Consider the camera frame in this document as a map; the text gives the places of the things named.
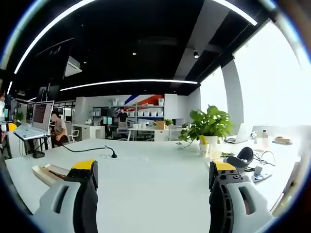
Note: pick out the plastic bottle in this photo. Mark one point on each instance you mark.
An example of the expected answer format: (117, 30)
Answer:
(264, 140)

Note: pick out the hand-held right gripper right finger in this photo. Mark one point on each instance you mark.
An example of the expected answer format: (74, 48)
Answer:
(228, 194)

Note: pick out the white office desk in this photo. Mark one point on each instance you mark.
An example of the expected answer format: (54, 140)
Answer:
(143, 133)

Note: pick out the open laptop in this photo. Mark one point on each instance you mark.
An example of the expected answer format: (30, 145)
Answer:
(240, 135)

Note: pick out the cardboard box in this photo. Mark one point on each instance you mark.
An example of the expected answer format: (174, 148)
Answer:
(160, 124)

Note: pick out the green potted plant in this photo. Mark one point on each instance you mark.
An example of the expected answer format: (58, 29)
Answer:
(206, 123)

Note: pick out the computer monitor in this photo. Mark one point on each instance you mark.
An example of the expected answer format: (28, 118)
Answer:
(41, 116)

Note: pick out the white office chair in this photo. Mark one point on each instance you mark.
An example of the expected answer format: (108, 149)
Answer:
(74, 134)

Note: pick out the white cutlery case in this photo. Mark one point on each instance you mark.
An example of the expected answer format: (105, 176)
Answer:
(49, 172)

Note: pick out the dark grey headset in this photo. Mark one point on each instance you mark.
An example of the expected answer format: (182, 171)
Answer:
(240, 157)

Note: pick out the paper cup with yellow item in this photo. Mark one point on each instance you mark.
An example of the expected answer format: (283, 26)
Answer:
(204, 148)

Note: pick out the small wooden tray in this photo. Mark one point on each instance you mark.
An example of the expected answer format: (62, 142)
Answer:
(283, 140)

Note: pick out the grey storage shelf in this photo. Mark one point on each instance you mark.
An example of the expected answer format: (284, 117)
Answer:
(136, 110)

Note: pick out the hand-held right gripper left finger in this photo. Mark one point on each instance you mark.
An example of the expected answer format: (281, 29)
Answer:
(80, 194)

